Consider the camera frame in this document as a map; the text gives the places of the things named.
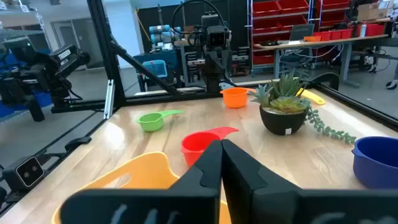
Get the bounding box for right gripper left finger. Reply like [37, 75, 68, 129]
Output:
[58, 139, 223, 224]

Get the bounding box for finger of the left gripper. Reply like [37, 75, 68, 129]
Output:
[205, 63, 216, 93]
[215, 63, 226, 93]

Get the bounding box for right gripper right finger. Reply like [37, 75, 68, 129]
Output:
[221, 139, 398, 224]

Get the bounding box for orange measuring cup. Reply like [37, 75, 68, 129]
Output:
[220, 87, 257, 109]

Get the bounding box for yellow plastic basket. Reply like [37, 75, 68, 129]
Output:
[51, 151, 233, 224]

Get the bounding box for red measuring cup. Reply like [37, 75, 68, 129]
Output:
[180, 126, 239, 168]

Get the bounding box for green measuring cup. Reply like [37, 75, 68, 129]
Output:
[136, 110, 185, 133]

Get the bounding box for dark blue measuring cup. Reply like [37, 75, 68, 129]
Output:
[351, 136, 398, 190]

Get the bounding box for yellow measuring cup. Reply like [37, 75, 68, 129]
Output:
[295, 88, 326, 106]

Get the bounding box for blue plastic crate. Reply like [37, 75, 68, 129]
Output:
[142, 59, 169, 78]

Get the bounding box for shelf with red bins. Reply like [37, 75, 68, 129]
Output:
[248, 0, 352, 68]

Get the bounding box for succulent plant in black pot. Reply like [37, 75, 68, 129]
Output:
[248, 72, 358, 146]

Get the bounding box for grey laptop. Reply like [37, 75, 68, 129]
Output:
[289, 23, 315, 42]

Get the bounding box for wooden workbench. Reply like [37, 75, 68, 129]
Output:
[253, 33, 389, 88]

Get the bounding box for grey double door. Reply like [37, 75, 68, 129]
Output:
[51, 19, 105, 68]

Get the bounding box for red storage bin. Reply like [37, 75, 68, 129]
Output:
[365, 23, 386, 37]

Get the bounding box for cardboard box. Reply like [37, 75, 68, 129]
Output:
[357, 1, 393, 22]

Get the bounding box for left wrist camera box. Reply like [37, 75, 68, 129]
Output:
[206, 26, 231, 49]

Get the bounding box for silver metal frame bracket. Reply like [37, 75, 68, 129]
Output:
[104, 79, 115, 119]

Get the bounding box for black aluminium table frame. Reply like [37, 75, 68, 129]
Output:
[0, 0, 398, 215]

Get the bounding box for black table-level camera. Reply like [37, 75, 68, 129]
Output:
[11, 155, 46, 191]

